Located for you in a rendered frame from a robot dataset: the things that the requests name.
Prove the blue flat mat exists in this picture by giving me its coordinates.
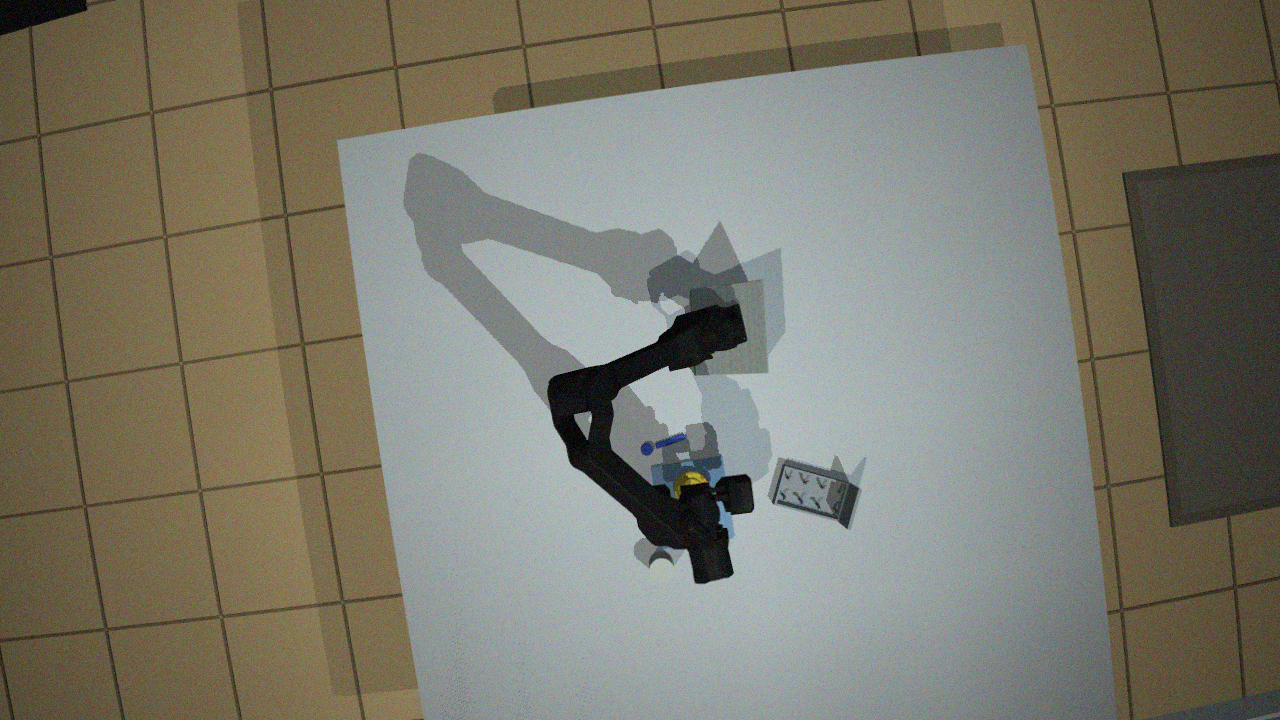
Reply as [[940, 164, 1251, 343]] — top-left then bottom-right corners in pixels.
[[652, 456, 733, 539]]

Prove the yellow plate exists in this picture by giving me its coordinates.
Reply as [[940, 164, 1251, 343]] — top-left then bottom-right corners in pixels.
[[675, 471, 708, 498]]

